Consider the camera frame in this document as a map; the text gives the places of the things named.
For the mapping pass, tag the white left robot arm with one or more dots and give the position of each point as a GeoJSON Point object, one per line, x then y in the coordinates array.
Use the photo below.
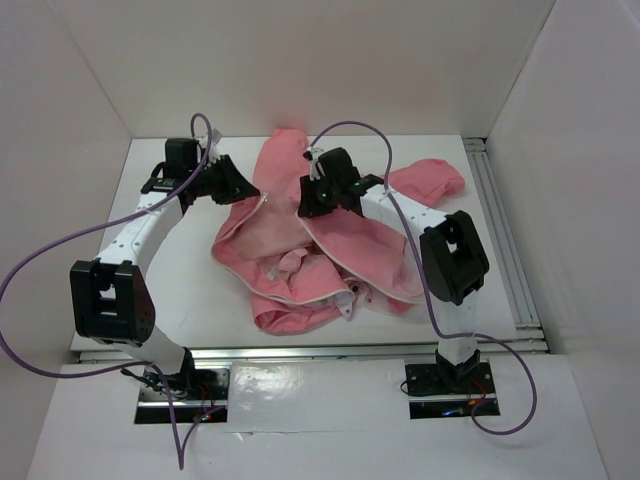
{"type": "Point", "coordinates": [111, 302]}

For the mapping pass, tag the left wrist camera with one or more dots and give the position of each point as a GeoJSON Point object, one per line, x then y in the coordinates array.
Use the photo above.
{"type": "Point", "coordinates": [209, 143]}

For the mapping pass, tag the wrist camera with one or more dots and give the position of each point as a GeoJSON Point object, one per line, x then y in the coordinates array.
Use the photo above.
{"type": "Point", "coordinates": [312, 155]}
{"type": "Point", "coordinates": [209, 143]}

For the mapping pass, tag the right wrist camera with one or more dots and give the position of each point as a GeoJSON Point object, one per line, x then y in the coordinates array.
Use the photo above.
{"type": "Point", "coordinates": [312, 155]}

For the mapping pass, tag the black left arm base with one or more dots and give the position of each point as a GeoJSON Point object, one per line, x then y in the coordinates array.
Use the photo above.
{"type": "Point", "coordinates": [203, 398]}

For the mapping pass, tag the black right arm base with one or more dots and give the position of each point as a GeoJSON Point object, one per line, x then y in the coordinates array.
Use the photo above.
{"type": "Point", "coordinates": [429, 397]}

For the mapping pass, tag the pink zip-up jacket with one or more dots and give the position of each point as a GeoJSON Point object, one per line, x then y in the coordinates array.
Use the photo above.
{"type": "Point", "coordinates": [303, 273]}

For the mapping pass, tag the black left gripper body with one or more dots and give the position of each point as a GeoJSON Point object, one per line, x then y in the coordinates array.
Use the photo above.
{"type": "Point", "coordinates": [207, 179]}

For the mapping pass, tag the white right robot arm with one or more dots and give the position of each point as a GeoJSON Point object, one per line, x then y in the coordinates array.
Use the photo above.
{"type": "Point", "coordinates": [449, 254]}

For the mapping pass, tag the aluminium rail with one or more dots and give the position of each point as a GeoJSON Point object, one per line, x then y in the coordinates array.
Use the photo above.
{"type": "Point", "coordinates": [531, 337]}
{"type": "Point", "coordinates": [314, 352]}

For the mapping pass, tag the aluminium front rail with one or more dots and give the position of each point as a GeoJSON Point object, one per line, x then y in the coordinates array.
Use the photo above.
{"type": "Point", "coordinates": [314, 352]}

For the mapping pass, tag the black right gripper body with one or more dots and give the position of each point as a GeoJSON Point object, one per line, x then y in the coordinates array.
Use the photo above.
{"type": "Point", "coordinates": [333, 188]}

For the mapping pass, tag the aluminium right side rail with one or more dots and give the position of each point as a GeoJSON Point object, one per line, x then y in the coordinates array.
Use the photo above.
{"type": "Point", "coordinates": [531, 337]}

